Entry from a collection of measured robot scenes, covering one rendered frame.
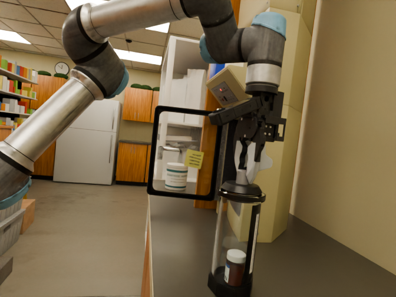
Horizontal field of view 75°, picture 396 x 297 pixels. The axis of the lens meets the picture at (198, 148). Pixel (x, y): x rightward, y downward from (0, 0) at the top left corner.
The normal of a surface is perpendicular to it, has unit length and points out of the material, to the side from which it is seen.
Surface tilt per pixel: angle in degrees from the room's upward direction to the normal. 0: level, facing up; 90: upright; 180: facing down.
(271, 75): 91
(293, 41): 90
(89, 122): 90
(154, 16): 147
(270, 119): 90
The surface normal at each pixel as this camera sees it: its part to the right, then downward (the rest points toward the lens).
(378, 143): -0.97, -0.10
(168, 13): -0.23, 0.84
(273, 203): 0.19, 0.07
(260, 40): -0.50, 0.00
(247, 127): -0.90, -0.07
